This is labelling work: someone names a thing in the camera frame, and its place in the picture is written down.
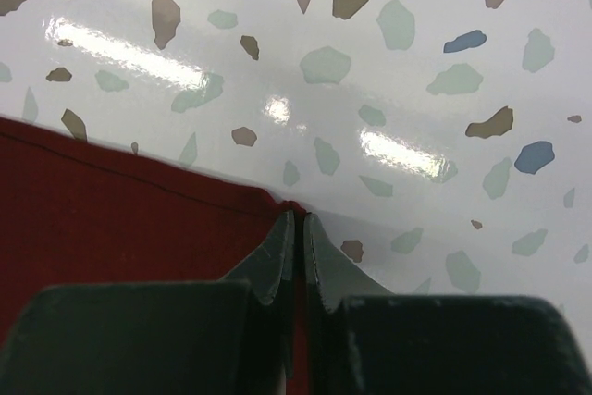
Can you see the dark red t-shirt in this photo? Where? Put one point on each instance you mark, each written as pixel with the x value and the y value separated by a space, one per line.
pixel 75 213

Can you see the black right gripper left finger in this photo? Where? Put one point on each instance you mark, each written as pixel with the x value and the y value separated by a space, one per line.
pixel 233 335

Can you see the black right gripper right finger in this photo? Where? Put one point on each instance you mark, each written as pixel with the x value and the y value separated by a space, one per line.
pixel 364 339

